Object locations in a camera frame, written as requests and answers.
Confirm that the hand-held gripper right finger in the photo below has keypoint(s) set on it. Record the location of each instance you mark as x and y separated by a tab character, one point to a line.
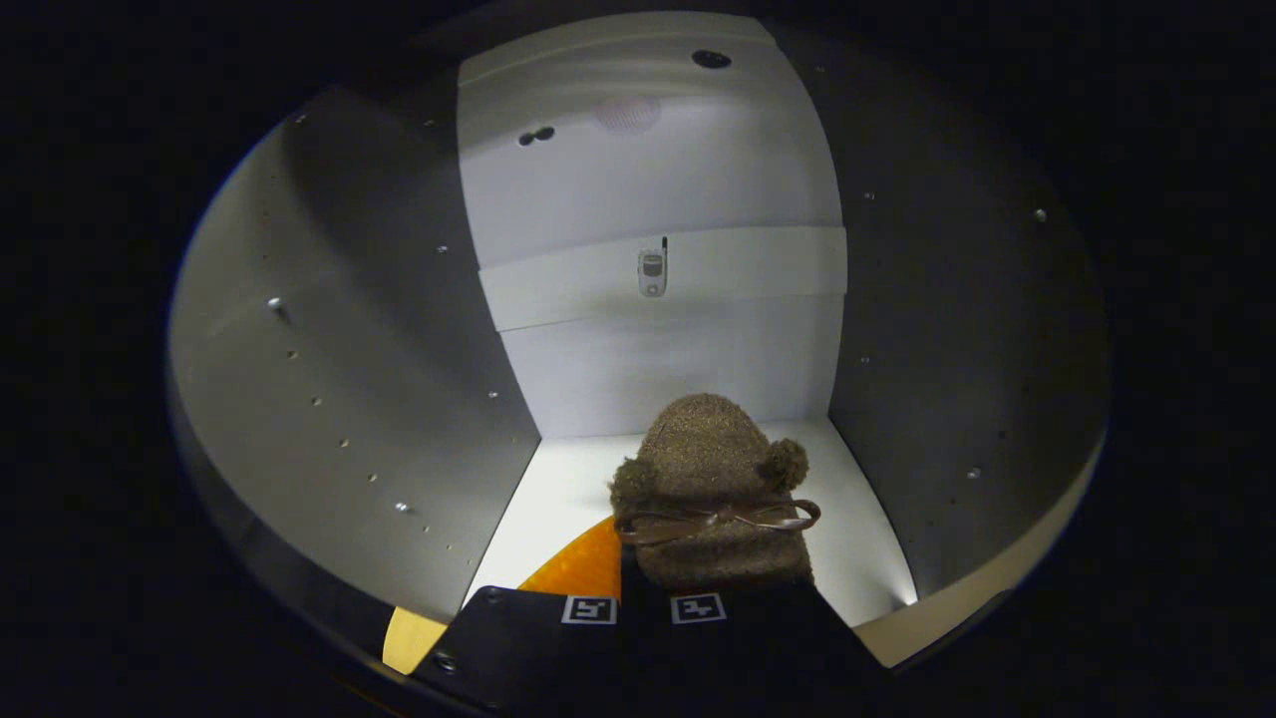
758	648

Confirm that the brown fuzzy shoe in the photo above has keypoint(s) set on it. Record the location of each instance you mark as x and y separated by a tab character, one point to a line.
708	449

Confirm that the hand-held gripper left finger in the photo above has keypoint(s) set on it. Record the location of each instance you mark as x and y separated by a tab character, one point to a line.
528	648

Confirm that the dark grey shoe cabinet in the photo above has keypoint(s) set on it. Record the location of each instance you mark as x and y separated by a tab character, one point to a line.
648	179

